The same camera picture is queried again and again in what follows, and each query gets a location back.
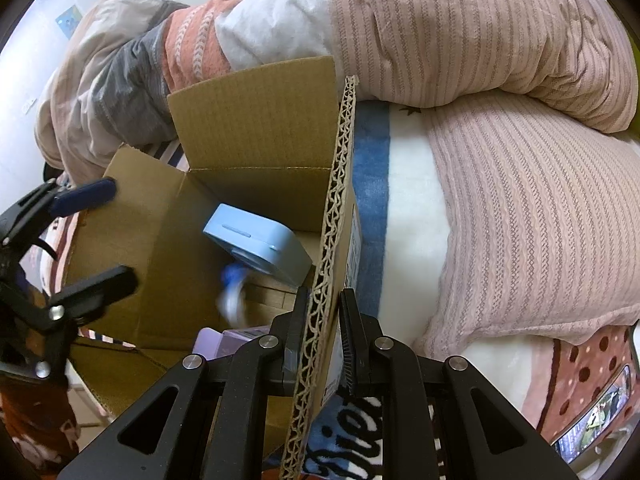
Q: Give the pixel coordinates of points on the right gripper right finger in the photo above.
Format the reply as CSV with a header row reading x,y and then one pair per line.
x,y
362,343

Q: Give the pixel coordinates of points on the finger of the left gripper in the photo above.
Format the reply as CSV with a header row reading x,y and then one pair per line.
x,y
87,300
88,196

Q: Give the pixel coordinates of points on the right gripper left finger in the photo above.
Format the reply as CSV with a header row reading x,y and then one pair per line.
x,y
289,328

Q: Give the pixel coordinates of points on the white contact lens case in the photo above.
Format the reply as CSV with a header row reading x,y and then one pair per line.
x,y
231,301

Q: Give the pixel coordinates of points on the light blue square device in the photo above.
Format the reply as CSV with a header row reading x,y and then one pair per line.
x,y
264,245

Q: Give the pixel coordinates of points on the brown cardboard box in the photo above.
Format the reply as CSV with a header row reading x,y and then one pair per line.
x,y
264,206

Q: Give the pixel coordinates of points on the purple small box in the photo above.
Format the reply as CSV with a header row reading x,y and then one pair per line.
x,y
212,345

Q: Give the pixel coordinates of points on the pink striped pillow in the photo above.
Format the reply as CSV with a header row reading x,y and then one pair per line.
x,y
544,224

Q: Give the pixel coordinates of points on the smartphone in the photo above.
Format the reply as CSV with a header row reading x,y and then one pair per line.
x,y
597,419

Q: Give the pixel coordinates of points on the patchwork grey pink quilt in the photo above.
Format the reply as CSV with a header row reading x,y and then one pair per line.
x,y
126,57

